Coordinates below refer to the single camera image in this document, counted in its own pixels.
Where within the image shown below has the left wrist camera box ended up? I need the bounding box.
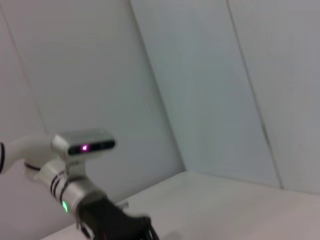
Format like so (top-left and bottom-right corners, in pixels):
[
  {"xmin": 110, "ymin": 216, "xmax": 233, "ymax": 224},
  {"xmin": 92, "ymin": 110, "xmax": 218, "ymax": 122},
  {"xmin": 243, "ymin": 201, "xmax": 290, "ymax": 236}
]
[{"xmin": 50, "ymin": 128, "xmax": 118, "ymax": 176}]

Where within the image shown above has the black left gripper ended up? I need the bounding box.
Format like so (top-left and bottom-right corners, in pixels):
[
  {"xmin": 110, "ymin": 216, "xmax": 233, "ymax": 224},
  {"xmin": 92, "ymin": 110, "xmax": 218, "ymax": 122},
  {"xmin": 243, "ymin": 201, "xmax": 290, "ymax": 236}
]
[{"xmin": 76, "ymin": 192, "xmax": 154, "ymax": 240}]

